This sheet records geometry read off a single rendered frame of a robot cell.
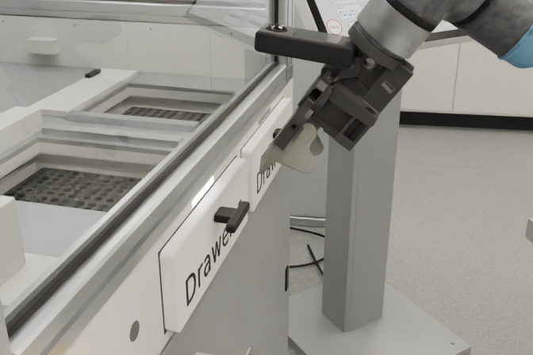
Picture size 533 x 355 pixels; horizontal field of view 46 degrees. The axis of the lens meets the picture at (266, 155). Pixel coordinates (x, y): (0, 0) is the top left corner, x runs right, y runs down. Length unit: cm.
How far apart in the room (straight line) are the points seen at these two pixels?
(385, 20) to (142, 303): 39
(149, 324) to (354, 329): 137
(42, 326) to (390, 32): 44
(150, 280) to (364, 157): 113
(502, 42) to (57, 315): 52
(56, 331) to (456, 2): 49
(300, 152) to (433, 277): 171
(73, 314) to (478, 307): 187
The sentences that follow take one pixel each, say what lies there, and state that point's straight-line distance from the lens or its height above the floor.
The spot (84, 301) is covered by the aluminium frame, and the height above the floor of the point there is 97.
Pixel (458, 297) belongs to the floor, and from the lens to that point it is 233.
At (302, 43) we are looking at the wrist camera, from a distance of 70.
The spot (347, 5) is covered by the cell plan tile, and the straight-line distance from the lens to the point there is 154.
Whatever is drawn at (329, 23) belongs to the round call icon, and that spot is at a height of 102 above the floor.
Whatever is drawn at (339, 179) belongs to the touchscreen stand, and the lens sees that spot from 180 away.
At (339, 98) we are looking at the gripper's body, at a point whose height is 109.
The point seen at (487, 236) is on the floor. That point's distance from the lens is 274.
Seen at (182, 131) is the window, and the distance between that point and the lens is 78.
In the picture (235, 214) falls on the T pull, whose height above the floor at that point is 91.
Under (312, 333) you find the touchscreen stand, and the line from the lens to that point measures 202.
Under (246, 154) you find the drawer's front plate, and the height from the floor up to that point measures 92.
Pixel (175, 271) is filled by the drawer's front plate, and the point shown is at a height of 91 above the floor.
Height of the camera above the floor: 130
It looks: 23 degrees down
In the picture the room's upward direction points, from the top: straight up
